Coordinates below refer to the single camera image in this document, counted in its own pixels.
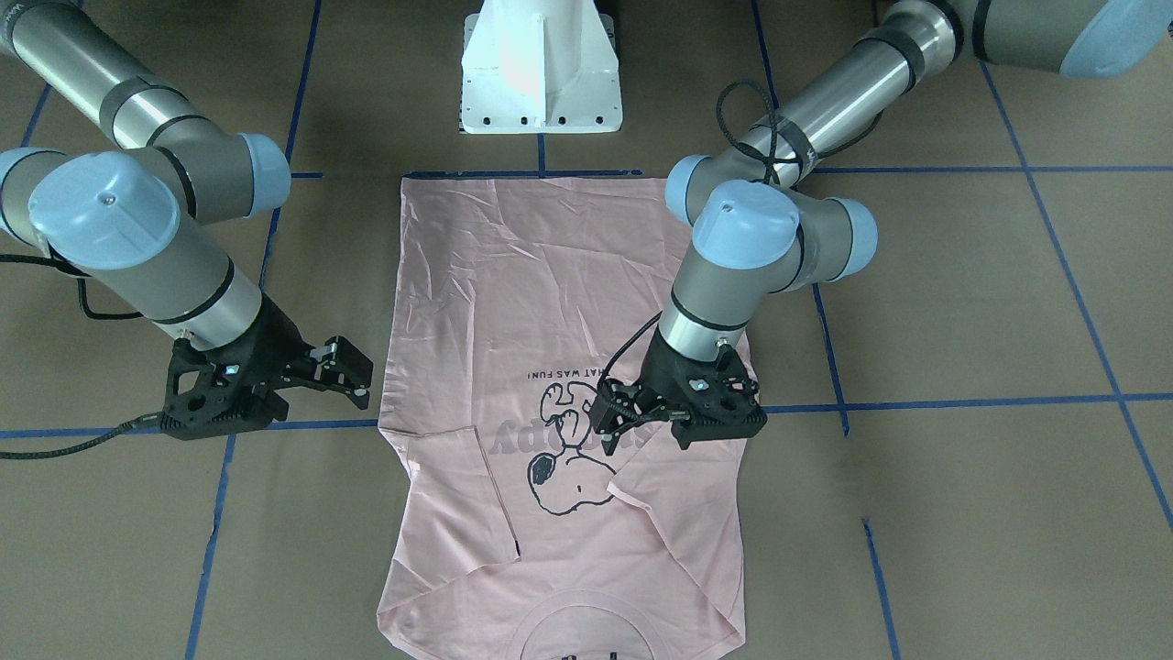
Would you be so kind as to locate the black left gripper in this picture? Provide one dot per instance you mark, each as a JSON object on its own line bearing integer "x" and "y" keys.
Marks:
{"x": 657, "y": 374}

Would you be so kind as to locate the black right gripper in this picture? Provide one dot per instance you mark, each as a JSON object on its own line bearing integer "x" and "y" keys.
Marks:
{"x": 277, "y": 337}

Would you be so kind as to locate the pink Snoopy t-shirt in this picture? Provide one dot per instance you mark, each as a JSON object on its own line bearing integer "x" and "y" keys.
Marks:
{"x": 521, "y": 539}

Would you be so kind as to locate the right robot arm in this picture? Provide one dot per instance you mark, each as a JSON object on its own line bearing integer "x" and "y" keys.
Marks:
{"x": 134, "y": 218}

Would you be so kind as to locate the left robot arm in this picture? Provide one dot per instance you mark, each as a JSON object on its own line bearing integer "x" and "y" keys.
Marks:
{"x": 752, "y": 234}

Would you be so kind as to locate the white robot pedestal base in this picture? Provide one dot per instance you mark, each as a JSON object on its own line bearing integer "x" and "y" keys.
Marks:
{"x": 540, "y": 67}

